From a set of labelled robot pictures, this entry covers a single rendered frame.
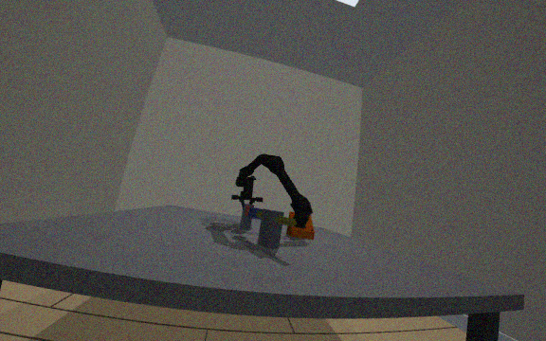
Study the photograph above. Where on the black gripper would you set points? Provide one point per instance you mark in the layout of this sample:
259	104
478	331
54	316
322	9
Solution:
247	193

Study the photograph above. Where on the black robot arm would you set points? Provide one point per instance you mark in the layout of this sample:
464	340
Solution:
300	204

